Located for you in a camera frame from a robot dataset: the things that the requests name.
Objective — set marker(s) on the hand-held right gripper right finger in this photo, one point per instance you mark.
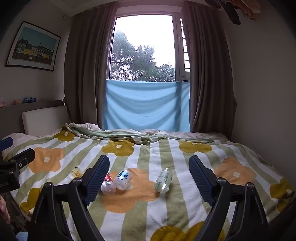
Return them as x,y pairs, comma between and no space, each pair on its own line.
200,180

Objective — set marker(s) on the brown headboard shelf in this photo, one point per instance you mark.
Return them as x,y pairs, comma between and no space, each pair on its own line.
13,111

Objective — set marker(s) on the small orange figurine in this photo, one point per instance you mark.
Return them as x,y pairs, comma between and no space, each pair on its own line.
17,101

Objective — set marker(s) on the window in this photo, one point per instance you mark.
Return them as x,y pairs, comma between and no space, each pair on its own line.
148,46

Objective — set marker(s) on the hanging clothes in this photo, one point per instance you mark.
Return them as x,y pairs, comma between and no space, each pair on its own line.
233,9

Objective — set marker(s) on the flower striped blanket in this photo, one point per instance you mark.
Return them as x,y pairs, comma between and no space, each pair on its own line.
148,208

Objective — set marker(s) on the white bottle blue label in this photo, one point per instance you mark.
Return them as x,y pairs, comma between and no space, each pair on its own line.
122,179

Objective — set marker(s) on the clear cup with red label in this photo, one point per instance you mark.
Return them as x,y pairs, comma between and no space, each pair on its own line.
108,186

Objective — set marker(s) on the person's left hand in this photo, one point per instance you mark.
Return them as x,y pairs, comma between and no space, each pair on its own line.
4,209

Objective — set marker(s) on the light blue cloth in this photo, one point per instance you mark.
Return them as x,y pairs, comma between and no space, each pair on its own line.
145,104

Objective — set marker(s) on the clear green-tinted bottle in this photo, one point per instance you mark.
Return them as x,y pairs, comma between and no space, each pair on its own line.
163,182

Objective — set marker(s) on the framed houses picture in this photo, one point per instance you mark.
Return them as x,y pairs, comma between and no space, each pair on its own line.
34,46

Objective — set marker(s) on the small yellow glass cup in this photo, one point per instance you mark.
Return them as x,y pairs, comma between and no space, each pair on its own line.
77,172

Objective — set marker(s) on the brown curtain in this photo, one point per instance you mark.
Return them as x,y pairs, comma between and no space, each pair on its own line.
208,69
87,64

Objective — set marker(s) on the green blanket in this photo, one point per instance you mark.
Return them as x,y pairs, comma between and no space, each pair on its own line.
111,134

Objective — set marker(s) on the white padded headboard cushion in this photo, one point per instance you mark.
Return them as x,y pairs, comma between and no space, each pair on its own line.
46,119

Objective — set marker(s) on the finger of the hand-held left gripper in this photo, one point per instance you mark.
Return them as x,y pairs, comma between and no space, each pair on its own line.
5,143
22,157

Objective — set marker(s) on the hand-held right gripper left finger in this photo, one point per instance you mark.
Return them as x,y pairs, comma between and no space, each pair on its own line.
97,179

